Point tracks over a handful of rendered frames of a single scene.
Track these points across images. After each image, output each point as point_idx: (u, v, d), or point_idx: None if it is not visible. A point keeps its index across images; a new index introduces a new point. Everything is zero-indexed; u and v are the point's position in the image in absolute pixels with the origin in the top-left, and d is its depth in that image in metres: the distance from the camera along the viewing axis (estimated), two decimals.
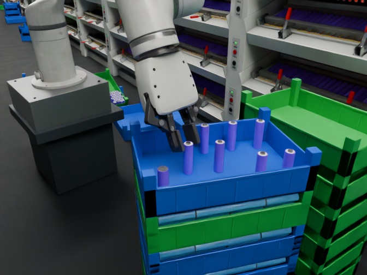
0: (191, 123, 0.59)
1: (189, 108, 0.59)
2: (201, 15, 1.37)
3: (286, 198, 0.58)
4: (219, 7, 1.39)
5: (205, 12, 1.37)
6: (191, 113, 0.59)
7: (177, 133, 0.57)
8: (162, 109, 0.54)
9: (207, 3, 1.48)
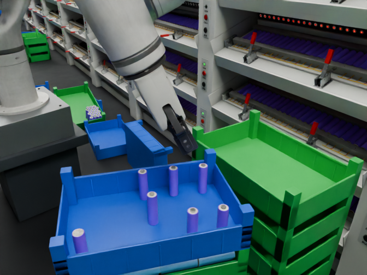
0: None
1: None
2: (171, 34, 1.33)
3: (222, 257, 0.54)
4: (190, 25, 1.35)
5: (176, 30, 1.33)
6: None
7: (191, 132, 0.57)
8: (184, 114, 0.53)
9: (181, 19, 1.44)
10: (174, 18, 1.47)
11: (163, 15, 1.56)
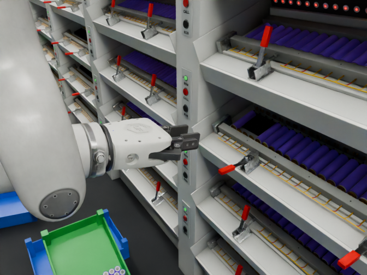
0: None
1: None
2: (362, 246, 0.47)
3: None
4: None
5: None
6: None
7: None
8: None
9: (347, 170, 0.58)
10: (324, 160, 0.61)
11: (281, 136, 0.70)
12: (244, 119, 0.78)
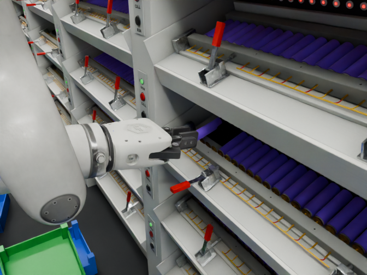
0: None
1: None
2: None
3: None
4: None
5: None
6: None
7: (171, 143, 0.60)
8: None
9: (315, 190, 0.50)
10: (289, 177, 0.53)
11: (246, 148, 0.62)
12: None
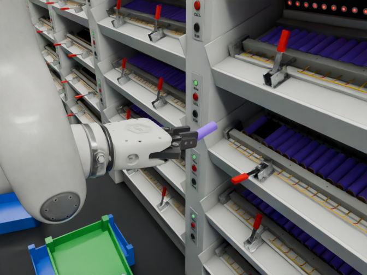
0: None
1: None
2: None
3: None
4: None
5: None
6: None
7: (171, 143, 0.60)
8: None
9: None
10: (342, 169, 0.59)
11: (295, 143, 0.67)
12: (256, 125, 0.76)
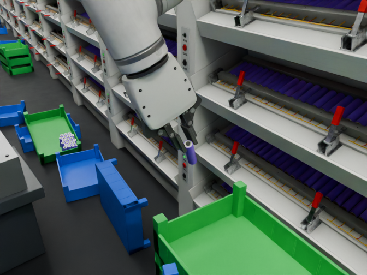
0: (187, 127, 0.58)
1: (184, 114, 0.56)
2: None
3: None
4: (171, 51, 1.15)
5: None
6: (187, 118, 0.57)
7: (177, 139, 0.57)
8: (154, 126, 0.54)
9: None
10: None
11: None
12: None
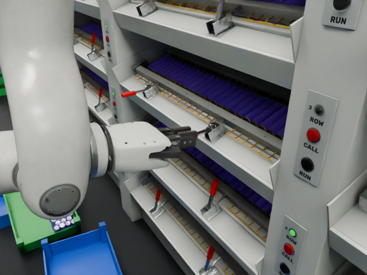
0: (172, 131, 0.59)
1: (157, 130, 0.58)
2: (203, 130, 0.62)
3: None
4: (243, 110, 0.64)
5: (213, 123, 0.62)
6: (162, 129, 0.58)
7: (181, 132, 0.57)
8: (166, 140, 0.52)
9: (216, 88, 0.73)
10: (202, 83, 0.76)
11: (179, 71, 0.85)
12: (157, 62, 0.93)
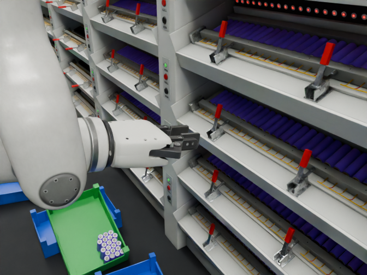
0: (170, 129, 0.59)
1: (157, 127, 0.58)
2: (299, 174, 0.63)
3: None
4: (330, 159, 0.65)
5: None
6: (161, 126, 0.59)
7: (184, 133, 0.57)
8: (167, 138, 0.52)
9: (292, 131, 0.75)
10: (276, 124, 0.78)
11: (246, 108, 0.86)
12: (219, 96, 0.94)
